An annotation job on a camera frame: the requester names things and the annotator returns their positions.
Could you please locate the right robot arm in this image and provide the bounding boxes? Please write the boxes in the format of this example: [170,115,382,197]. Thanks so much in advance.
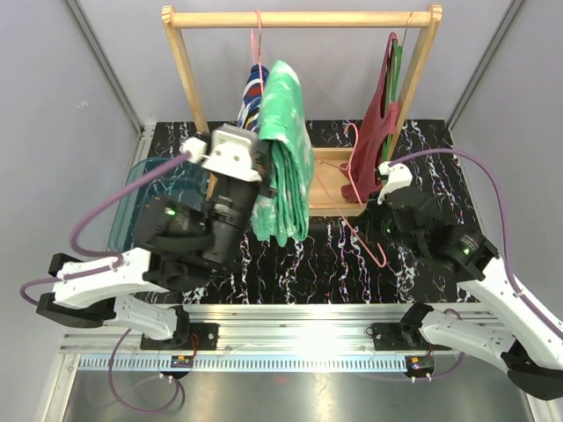
[366,186,562,401]

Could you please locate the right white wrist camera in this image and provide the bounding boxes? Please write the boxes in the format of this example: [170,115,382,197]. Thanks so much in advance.
[377,162,413,205]

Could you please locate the green tie-dye trousers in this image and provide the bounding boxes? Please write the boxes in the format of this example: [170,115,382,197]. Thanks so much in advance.
[252,60,315,246]

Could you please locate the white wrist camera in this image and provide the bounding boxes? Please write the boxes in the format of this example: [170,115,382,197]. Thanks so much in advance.
[377,162,413,205]
[179,125,264,183]

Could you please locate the blue patterned trousers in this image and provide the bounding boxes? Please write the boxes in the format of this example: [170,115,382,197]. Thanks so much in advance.
[237,63,269,133]

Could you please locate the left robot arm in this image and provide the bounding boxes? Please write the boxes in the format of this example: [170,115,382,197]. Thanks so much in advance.
[35,137,273,350]

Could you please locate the green hanger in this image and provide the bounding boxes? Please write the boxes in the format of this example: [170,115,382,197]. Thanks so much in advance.
[378,32,403,163]

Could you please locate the maroon tank top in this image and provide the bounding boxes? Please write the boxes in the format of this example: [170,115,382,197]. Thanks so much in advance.
[340,33,402,204]

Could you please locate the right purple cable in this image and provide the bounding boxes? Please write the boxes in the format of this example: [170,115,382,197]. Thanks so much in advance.
[386,148,563,342]

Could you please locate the pink wire hanger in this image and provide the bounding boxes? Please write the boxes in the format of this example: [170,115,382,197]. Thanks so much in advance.
[309,146,387,268]
[250,10,265,100]

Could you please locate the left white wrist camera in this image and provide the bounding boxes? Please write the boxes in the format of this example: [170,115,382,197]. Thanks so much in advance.
[179,125,264,183]

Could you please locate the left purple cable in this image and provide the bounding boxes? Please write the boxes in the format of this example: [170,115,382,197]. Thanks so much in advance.
[19,151,194,414]

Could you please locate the purple cable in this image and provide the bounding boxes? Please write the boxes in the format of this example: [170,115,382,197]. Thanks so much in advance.
[19,151,194,414]
[386,148,563,342]

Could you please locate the wooden clothes rack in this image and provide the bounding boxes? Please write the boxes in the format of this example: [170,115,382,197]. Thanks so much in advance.
[162,4,442,216]

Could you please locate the aluminium mounting rail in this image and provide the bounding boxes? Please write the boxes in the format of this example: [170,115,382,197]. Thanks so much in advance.
[59,302,507,373]

